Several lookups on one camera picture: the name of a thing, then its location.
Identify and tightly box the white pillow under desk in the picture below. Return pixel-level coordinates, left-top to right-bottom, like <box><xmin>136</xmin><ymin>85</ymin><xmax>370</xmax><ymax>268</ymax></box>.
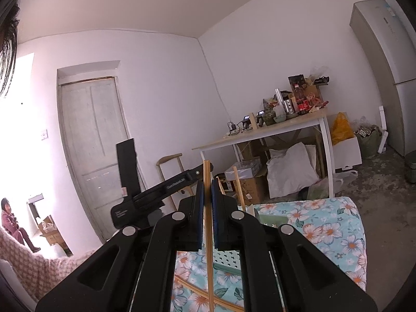
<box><xmin>266</xmin><ymin>142</ymin><xmax>319</xmax><ymax>199</ymax></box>

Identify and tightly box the yellow plastic bag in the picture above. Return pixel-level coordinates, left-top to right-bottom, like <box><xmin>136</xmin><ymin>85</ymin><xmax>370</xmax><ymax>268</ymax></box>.
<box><xmin>330</xmin><ymin>112</ymin><xmax>355</xmax><ymax>146</ymax></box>

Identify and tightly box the white door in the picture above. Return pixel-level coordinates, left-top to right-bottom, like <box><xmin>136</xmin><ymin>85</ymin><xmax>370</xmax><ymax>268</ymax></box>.
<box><xmin>58</xmin><ymin>77</ymin><xmax>129</xmax><ymax>242</ymax></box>

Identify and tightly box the wooden chopstick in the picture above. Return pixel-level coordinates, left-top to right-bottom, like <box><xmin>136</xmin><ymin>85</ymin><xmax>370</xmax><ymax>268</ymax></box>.
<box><xmin>233</xmin><ymin>166</ymin><xmax>246</xmax><ymax>212</ymax></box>
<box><xmin>203</xmin><ymin>160</ymin><xmax>214</xmax><ymax>312</ymax></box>

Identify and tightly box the seated person in pink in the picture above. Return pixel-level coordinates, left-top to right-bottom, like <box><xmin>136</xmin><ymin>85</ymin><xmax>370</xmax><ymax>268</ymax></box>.
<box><xmin>1</xmin><ymin>198</ymin><xmax>41</xmax><ymax>253</ymax></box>

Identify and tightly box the cola bottle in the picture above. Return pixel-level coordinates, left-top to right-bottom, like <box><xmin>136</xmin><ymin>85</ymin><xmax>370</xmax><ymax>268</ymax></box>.
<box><xmin>293</xmin><ymin>84</ymin><xmax>311</xmax><ymax>115</ymax></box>

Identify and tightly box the wooden chopstick gripper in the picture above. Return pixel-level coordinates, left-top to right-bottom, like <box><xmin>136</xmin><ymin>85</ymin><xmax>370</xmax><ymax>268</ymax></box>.
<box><xmin>174</xmin><ymin>275</ymin><xmax>245</xmax><ymax>312</ymax></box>

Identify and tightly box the floral turquoise tablecloth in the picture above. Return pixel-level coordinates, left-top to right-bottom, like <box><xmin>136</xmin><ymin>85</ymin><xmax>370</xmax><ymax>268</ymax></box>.
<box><xmin>170</xmin><ymin>197</ymin><xmax>367</xmax><ymax>311</ymax></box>

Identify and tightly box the checkered pink sleeve forearm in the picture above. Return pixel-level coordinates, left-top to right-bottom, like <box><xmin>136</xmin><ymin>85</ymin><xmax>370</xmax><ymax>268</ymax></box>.
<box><xmin>0</xmin><ymin>228</ymin><xmax>95</xmax><ymax>302</ymax></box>

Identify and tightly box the grey refrigerator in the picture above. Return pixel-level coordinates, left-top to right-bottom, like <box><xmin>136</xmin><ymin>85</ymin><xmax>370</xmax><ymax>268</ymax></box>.
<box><xmin>350</xmin><ymin>0</ymin><xmax>415</xmax><ymax>156</ymax></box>

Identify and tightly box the white wooden-top desk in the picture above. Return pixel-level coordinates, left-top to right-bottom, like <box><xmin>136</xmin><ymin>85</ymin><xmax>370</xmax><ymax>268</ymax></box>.
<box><xmin>194</xmin><ymin>108</ymin><xmax>336</xmax><ymax>198</ymax></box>

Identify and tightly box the wooden chair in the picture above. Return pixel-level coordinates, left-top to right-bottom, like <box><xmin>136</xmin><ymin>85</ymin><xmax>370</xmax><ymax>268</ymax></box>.
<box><xmin>156</xmin><ymin>153</ymin><xmax>194</xmax><ymax>209</ymax></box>

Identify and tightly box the green sack on floor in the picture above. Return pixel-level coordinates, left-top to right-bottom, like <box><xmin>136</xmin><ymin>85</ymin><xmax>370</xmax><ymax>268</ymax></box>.
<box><xmin>355</xmin><ymin>125</ymin><xmax>382</xmax><ymax>159</ymax></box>

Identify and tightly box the cardboard box on floor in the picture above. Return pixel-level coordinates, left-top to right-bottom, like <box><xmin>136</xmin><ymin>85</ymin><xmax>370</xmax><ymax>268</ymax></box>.
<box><xmin>38</xmin><ymin>216</ymin><xmax>66</xmax><ymax>246</ymax></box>

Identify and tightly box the white box under desk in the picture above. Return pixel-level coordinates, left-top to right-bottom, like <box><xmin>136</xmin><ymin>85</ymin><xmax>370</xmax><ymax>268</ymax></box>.
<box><xmin>333</xmin><ymin>137</ymin><xmax>362</xmax><ymax>171</ymax></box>

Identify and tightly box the mint green utensil holder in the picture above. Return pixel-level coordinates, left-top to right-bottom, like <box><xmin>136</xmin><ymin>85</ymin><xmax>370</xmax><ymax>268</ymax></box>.
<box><xmin>214</xmin><ymin>199</ymin><xmax>288</xmax><ymax>275</ymax></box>

